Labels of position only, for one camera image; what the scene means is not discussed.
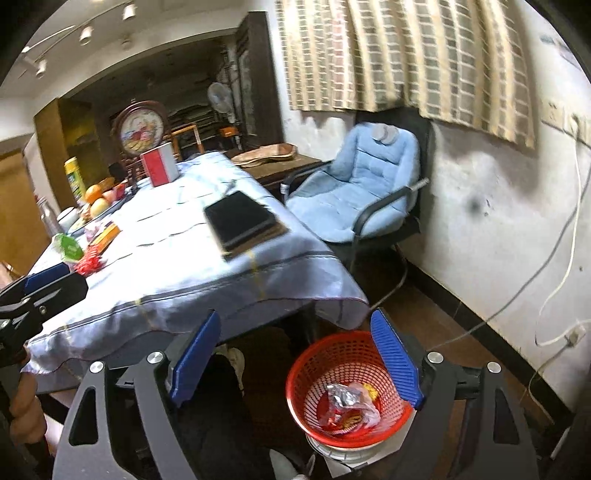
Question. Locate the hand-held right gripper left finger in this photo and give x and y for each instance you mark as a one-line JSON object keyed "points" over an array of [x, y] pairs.
{"points": [[194, 364]]}

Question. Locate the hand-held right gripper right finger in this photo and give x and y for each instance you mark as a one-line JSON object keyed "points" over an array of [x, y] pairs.
{"points": [[397, 364]]}

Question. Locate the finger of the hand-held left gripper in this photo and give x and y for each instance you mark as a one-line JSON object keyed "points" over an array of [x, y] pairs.
{"points": [[46, 278], [64, 293]]}

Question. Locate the orange snack packet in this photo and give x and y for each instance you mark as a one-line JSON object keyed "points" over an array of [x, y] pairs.
{"points": [[105, 236]]}

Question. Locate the red plastic basket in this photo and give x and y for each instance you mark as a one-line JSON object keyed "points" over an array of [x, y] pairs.
{"points": [[314, 369]]}

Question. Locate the person's left hand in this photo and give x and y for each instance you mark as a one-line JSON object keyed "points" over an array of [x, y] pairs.
{"points": [[27, 410]]}

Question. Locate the green packet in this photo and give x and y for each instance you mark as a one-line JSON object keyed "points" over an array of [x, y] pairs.
{"points": [[69, 249]]}

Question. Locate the white shoe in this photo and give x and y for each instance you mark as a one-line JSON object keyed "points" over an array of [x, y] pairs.
{"points": [[233, 362]]}

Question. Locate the red crinkled wrapper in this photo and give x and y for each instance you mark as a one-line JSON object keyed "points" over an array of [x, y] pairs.
{"points": [[90, 263]]}

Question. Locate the clear plastic wrapper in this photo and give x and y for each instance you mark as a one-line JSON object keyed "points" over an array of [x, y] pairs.
{"points": [[367, 410]]}

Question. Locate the person's leg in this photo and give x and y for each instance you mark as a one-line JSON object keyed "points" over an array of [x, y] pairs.
{"points": [[221, 415]]}

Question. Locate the crumpled foil wrapper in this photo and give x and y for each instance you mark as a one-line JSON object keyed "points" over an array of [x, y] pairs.
{"points": [[344, 394]]}

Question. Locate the clear bottle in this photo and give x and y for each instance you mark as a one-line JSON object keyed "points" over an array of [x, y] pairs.
{"points": [[48, 217]]}

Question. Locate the white ceramic jar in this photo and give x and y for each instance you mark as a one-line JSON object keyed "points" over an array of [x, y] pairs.
{"points": [[69, 219]]}

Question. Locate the pink wrapper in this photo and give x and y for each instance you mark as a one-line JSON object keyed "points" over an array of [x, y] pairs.
{"points": [[92, 230]]}

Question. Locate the wooden door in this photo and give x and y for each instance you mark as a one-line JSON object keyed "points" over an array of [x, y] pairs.
{"points": [[18, 217]]}

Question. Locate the yellow red wrapper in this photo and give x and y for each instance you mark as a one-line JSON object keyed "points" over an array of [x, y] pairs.
{"points": [[348, 420]]}

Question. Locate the yellow mango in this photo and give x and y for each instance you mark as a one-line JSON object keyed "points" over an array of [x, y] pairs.
{"points": [[99, 208]]}

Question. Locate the orange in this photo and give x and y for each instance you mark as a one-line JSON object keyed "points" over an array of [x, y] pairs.
{"points": [[93, 193]]}

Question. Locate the blue tablecloth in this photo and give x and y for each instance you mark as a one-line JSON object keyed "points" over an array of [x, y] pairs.
{"points": [[161, 267]]}

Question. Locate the yellow green canister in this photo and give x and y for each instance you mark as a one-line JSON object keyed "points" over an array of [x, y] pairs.
{"points": [[74, 180]]}

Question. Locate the fruit tray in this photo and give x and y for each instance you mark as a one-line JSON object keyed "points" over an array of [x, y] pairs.
{"points": [[120, 205]]}

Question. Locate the wooden cabinet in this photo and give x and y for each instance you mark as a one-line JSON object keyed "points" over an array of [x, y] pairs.
{"points": [[60, 138]]}

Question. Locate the brown notebook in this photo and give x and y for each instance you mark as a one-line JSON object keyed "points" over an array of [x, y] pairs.
{"points": [[273, 234]]}

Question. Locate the black tablet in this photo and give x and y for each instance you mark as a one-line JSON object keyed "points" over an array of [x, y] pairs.
{"points": [[240, 217]]}

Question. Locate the red and white box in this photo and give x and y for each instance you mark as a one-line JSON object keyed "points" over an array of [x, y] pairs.
{"points": [[157, 166]]}

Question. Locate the round wooden framed plaque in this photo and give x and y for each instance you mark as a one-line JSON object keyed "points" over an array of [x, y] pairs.
{"points": [[138, 131]]}

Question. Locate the white plug adapter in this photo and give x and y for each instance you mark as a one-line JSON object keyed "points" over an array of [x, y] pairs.
{"points": [[575, 336]]}

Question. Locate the light blue cushioned chair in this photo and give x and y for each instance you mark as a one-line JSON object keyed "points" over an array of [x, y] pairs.
{"points": [[355, 184]]}

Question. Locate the white track spotlight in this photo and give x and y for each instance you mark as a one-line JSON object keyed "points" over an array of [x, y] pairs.
{"points": [[129, 10], [40, 67], [85, 33]]}

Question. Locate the dark wooden side table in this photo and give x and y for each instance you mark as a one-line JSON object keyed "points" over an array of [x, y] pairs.
{"points": [[295, 168]]}

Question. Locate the beige cloth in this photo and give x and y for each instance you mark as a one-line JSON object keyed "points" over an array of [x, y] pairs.
{"points": [[263, 152]]}

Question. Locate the standing fan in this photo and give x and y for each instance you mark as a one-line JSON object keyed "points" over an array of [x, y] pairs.
{"points": [[217, 97]]}

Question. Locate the dark tall cabinet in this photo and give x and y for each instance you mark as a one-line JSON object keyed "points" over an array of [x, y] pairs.
{"points": [[258, 74]]}

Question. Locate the checked beige curtain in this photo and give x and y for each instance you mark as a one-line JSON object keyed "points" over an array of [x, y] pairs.
{"points": [[392, 55]]}

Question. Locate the wall socket strip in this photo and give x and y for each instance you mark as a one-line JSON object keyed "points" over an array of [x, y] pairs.
{"points": [[563, 117]]}

